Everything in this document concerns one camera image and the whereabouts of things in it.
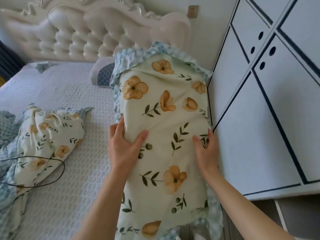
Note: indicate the white wardrobe with dark lines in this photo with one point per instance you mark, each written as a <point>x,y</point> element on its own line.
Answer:
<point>270,109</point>

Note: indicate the person's right hand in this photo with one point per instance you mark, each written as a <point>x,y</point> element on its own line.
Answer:
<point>208,158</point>

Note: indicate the beige wall socket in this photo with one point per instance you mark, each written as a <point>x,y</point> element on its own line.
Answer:
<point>193,11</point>

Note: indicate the white quilted mattress cover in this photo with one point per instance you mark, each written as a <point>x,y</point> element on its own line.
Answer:
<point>75,97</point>

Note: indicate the white pillow with blue quilting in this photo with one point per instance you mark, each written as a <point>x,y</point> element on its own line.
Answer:
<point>102,72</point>

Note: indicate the cream tufted headboard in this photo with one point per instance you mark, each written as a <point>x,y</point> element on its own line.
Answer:
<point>82,32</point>

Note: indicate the crumpled floral pillow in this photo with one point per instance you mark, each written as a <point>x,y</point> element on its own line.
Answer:
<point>50,137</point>

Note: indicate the person's left forearm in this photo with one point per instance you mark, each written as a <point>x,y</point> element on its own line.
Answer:
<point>105,207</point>

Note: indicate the person's left hand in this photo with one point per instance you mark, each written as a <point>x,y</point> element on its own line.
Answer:
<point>121,153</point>

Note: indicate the small blue cloth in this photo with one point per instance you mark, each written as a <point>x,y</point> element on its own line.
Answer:
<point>40,66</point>

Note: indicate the person's right thumb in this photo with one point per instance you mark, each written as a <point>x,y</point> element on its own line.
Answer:
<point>198,144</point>

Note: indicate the person's right forearm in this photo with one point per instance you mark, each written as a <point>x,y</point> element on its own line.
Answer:
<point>240,209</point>

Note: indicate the large floral pillow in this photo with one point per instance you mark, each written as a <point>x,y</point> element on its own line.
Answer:
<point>165,117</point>

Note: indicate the person's left thumb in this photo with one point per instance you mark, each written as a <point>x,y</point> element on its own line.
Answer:
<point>140,139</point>

